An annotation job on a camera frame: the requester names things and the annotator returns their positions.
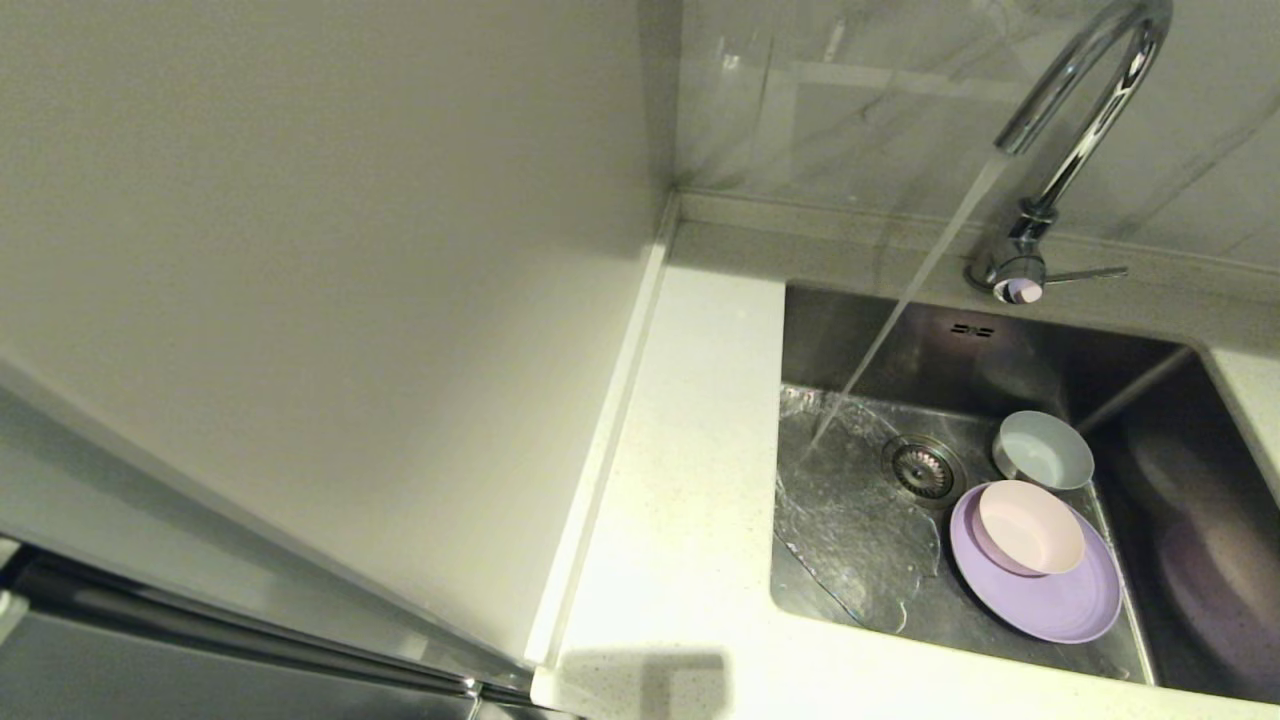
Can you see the grey glossy appliance door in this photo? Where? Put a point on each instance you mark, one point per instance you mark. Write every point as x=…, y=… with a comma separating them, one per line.
x=150, y=685

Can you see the white ceramic bowl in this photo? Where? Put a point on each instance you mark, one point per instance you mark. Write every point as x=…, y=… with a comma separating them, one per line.
x=1045, y=455

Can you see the tall white cabinet panel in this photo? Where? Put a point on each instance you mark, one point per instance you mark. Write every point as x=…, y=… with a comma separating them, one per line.
x=300, y=250

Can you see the pink small bowl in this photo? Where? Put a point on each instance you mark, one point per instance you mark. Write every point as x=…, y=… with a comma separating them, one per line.
x=1030, y=525

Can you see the chrome gooseneck faucet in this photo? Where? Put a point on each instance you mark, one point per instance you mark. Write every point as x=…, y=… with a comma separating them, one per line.
x=1085, y=140

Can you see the metal sink drain strainer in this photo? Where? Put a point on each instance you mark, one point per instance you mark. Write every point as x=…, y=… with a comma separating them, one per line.
x=922, y=471

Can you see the stainless steel sink basin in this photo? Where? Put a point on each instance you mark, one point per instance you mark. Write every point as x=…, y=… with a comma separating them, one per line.
x=1000, y=620

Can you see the running water stream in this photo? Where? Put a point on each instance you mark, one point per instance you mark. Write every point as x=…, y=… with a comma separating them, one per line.
x=920, y=270

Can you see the lilac round plate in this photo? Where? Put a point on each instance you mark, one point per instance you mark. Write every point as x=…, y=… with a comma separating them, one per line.
x=1050, y=610

